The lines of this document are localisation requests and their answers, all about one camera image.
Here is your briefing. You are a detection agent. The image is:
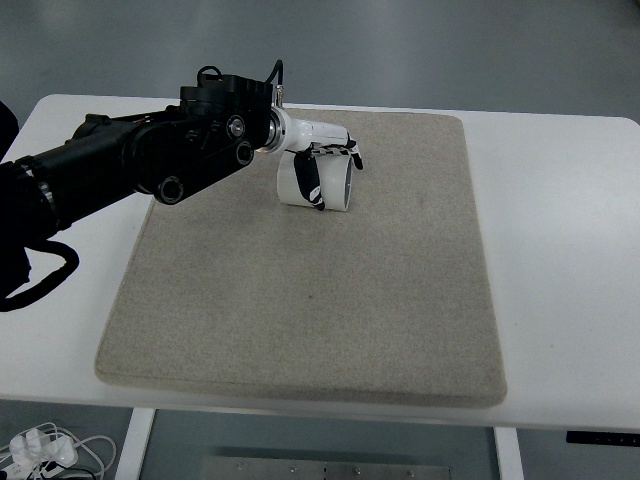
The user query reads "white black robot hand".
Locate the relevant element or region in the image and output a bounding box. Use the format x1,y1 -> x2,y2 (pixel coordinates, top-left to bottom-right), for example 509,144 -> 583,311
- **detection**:
272,107 -> 366,213

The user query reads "white cylindrical cup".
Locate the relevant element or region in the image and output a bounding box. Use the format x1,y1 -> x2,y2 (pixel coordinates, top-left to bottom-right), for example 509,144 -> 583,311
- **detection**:
276,152 -> 355,213

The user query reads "beige fabric mat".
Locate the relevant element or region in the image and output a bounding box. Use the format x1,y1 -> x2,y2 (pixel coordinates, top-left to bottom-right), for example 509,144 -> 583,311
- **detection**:
93,103 -> 509,412

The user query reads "grey metal plate with screws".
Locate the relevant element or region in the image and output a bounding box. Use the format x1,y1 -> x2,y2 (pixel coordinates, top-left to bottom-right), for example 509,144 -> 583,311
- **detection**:
199,455 -> 450,480

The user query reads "white table leg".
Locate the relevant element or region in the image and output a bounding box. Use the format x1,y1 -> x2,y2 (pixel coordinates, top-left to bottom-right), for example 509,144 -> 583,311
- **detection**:
492,427 -> 525,480
115,407 -> 157,480

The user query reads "white power strip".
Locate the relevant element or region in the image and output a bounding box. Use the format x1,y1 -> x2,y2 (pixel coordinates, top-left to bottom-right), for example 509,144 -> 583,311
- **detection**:
8,429 -> 79,467

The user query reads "black table control panel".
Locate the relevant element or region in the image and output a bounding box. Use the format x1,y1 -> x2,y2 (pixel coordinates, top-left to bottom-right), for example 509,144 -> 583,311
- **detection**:
566,430 -> 640,445

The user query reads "white cable bundle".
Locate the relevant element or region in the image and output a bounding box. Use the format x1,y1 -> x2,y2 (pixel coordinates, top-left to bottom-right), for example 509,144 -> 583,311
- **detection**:
0,421 -> 119,480

